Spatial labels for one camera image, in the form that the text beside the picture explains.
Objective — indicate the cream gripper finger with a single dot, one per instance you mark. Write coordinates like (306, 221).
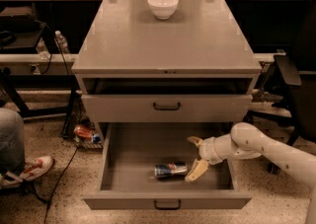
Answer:
(197, 141)
(199, 167)

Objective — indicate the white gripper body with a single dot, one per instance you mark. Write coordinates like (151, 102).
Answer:
(207, 151)

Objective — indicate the redbull can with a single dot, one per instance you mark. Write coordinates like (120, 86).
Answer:
(168, 170)

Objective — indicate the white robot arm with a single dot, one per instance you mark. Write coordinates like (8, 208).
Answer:
(245, 141)

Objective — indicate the open grey lower drawer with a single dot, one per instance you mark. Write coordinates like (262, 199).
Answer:
(131, 152)

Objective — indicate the grey drawer cabinet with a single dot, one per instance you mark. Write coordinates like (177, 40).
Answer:
(199, 50)

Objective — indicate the black office chair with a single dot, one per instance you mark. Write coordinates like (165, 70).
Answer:
(296, 72)

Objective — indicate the orange snack bag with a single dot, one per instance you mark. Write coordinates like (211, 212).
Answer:
(87, 133)

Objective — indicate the white bowl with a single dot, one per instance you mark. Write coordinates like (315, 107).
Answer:
(163, 9)

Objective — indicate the white red sneaker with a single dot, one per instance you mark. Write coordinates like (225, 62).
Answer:
(32, 171)

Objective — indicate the clear water bottle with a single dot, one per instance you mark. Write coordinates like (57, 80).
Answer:
(61, 42)
(42, 50)

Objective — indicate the blue jeans leg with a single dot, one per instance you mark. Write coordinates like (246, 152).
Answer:
(12, 154)

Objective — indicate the black stand left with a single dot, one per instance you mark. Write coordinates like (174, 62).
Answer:
(11, 83)

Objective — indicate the black upper drawer handle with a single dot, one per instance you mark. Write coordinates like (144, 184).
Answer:
(168, 108)

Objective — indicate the black drawer handle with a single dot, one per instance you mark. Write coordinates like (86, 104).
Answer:
(167, 204)
(168, 108)

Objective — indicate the black lower drawer handle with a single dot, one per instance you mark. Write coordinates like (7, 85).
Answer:
(167, 204)

